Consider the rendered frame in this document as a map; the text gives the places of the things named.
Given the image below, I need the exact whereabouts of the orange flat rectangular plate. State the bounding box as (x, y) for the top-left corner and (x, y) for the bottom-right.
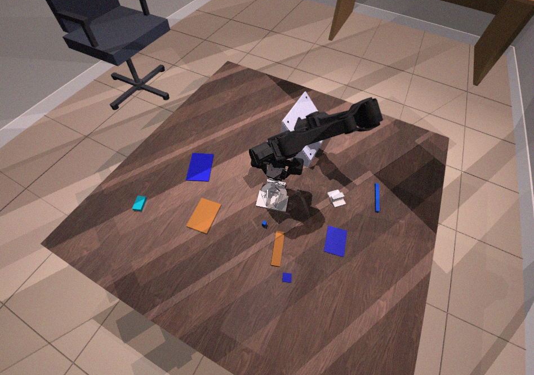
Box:
(186, 198), (221, 234)

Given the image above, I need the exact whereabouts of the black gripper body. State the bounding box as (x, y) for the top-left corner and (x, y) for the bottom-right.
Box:
(251, 158), (304, 175)

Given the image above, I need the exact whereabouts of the teal rectangular block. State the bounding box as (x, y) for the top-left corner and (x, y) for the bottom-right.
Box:
(132, 196), (146, 211)

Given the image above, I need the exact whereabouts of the blue flat bar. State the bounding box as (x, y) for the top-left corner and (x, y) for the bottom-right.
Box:
(375, 183), (380, 212)

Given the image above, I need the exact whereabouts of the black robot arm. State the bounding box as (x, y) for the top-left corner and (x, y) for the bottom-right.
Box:
(249, 97), (383, 181)

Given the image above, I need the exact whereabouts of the orange flat bar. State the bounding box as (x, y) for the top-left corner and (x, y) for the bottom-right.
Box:
(271, 231), (284, 267)

